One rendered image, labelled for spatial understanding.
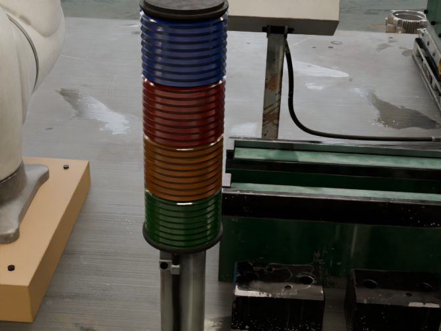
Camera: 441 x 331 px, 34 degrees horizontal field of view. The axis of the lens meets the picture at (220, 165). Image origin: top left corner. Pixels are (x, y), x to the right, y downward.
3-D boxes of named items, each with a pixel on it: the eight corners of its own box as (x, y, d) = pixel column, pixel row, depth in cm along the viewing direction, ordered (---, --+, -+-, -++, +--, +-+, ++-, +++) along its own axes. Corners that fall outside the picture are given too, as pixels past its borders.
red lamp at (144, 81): (226, 113, 56) (228, 58, 53) (221, 150, 50) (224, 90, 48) (148, 110, 56) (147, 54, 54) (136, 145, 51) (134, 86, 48)
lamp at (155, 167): (224, 165, 58) (226, 113, 56) (220, 205, 53) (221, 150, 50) (149, 160, 58) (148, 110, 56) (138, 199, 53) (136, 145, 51)
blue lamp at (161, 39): (228, 58, 53) (230, -1, 51) (224, 90, 48) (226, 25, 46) (147, 54, 54) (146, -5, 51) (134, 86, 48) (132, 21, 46)
